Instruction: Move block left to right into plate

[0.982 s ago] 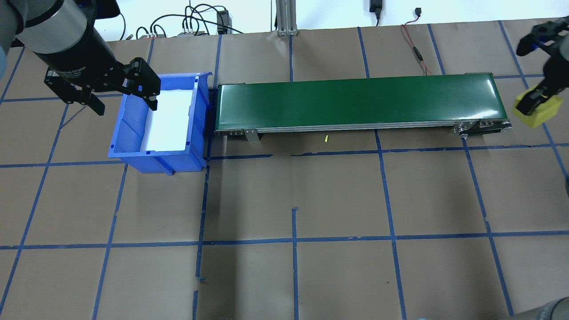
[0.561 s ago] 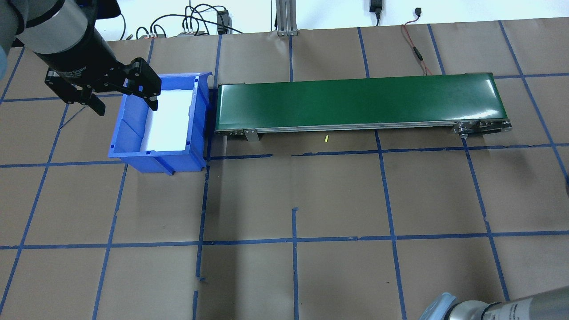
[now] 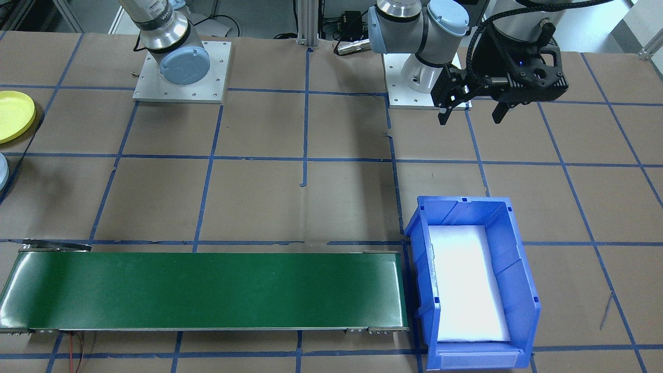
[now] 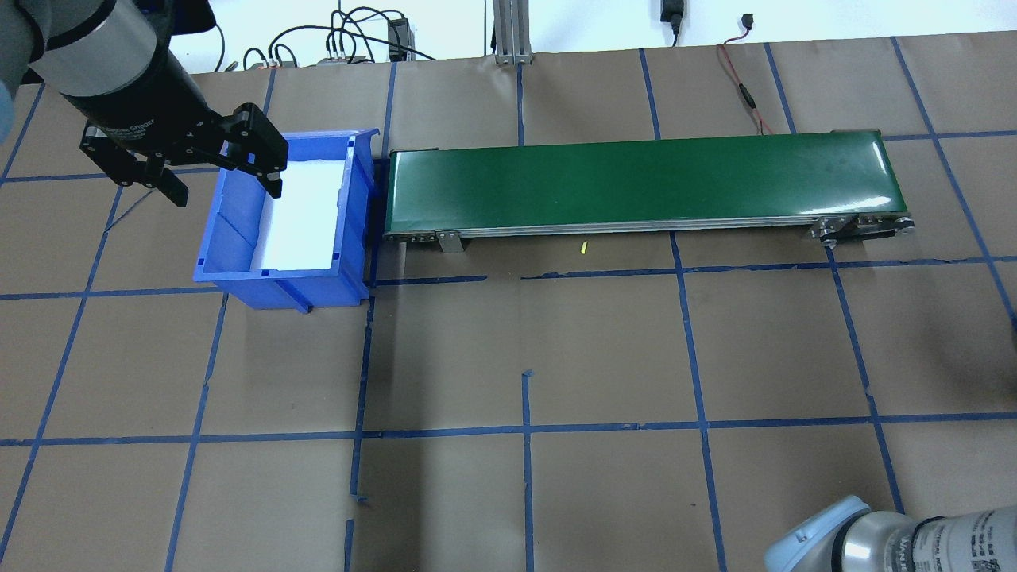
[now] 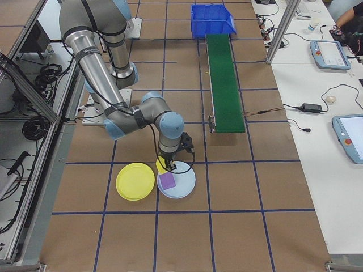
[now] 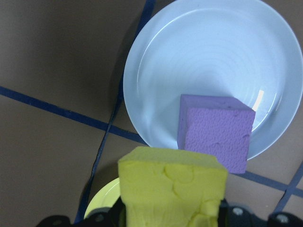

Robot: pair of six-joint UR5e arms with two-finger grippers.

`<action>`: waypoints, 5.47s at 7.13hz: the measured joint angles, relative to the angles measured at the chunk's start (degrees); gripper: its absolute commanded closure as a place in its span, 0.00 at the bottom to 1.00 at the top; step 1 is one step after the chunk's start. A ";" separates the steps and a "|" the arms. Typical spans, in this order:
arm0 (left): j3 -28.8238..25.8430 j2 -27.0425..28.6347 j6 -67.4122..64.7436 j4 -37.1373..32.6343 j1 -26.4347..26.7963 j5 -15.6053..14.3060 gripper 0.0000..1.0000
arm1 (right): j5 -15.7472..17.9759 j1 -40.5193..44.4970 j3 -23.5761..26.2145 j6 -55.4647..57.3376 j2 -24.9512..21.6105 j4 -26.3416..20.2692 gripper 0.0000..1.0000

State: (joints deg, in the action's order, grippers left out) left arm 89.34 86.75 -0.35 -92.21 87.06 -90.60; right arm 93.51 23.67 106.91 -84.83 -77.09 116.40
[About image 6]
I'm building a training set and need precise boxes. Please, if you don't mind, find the yellow plate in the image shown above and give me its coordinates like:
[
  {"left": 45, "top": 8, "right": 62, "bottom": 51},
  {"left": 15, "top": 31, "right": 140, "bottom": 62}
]
[{"left": 83, "top": 177, "right": 122, "bottom": 219}]

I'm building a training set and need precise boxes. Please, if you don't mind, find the yellow foam block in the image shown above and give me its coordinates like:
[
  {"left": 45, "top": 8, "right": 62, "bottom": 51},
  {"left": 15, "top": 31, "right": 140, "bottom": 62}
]
[{"left": 117, "top": 146, "right": 229, "bottom": 227}]

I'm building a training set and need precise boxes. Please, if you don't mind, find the purple foam block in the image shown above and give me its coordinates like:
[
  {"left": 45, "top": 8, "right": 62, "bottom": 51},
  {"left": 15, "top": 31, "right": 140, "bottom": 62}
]
[{"left": 177, "top": 94, "right": 257, "bottom": 175}]

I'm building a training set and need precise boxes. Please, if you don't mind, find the light blue plate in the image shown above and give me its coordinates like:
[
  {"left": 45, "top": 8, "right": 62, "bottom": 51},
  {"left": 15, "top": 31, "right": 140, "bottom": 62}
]
[{"left": 123, "top": 0, "right": 303, "bottom": 162}]

